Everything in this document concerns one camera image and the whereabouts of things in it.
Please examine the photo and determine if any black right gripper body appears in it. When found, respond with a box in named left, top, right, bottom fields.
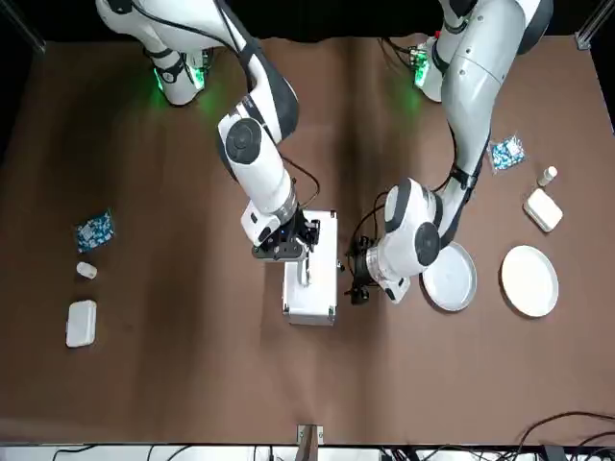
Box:
left=261, top=210, right=308, bottom=246

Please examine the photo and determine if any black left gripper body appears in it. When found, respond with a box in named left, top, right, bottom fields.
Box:
left=351, top=245, right=372, bottom=288

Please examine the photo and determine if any silver aluminium medical kit case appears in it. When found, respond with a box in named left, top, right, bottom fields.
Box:
left=281, top=208, right=347, bottom=328

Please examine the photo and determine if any white round plate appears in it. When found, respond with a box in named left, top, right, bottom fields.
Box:
left=501, top=244, right=560, bottom=319

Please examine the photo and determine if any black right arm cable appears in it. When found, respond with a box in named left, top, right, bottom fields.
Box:
left=114, top=0, right=322, bottom=207

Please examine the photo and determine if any gray round plate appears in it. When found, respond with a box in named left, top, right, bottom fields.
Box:
left=421, top=241, right=479, bottom=312

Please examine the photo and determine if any blue capsule bag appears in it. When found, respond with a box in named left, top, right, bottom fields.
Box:
left=486, top=132, right=528, bottom=175
left=75, top=207, right=118, bottom=255

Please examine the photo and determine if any black desk cable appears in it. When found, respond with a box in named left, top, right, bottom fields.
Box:
left=517, top=410, right=615, bottom=461

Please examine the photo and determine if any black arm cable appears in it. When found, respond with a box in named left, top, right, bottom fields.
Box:
left=114, top=0, right=322, bottom=207
left=349, top=37, right=486, bottom=251

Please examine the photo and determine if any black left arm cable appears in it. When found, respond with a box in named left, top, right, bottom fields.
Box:
left=349, top=37, right=486, bottom=251

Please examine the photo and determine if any aluminium camera post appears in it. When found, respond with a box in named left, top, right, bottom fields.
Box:
left=295, top=424, right=325, bottom=461

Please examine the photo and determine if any white plastic pill box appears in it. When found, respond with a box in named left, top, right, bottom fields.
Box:
left=522, top=187, right=564, bottom=234
left=64, top=299, right=98, bottom=349

